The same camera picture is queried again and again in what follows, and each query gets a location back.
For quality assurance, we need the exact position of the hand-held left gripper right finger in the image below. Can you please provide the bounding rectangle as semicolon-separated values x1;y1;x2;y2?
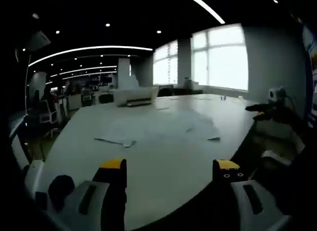
212;159;292;231

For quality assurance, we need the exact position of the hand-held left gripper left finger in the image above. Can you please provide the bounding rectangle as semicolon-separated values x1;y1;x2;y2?
63;158;127;231

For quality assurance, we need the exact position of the white sheet of paper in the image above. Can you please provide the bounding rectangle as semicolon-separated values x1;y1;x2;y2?
93;109;221;149

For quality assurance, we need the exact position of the white box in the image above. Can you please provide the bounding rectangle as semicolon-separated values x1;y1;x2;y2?
255;116;306;148

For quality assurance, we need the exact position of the black rounded object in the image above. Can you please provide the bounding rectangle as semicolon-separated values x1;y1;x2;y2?
48;175;75;213

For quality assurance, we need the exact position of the white table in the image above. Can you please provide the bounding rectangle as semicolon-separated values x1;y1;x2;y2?
26;93;258;231

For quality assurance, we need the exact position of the wide office window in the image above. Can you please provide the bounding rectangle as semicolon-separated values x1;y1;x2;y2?
192;24;249;92

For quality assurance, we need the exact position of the grey box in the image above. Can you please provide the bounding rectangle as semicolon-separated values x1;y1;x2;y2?
183;77;199;89

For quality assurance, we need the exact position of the black office chair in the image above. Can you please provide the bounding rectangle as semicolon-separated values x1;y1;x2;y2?
158;86;174;97

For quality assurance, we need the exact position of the white office chair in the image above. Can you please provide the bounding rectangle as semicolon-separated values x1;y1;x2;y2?
37;99;62;137

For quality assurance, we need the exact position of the white printer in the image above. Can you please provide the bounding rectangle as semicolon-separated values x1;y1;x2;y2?
113;86;159;108

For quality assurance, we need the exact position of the narrow office window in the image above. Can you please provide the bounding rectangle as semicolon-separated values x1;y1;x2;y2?
153;40;179;85

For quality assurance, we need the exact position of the long ceiling light strip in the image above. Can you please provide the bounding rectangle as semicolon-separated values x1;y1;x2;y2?
182;0;226;25
28;45;154;67

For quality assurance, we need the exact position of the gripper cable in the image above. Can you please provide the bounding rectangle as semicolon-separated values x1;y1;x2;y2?
284;93;299;113

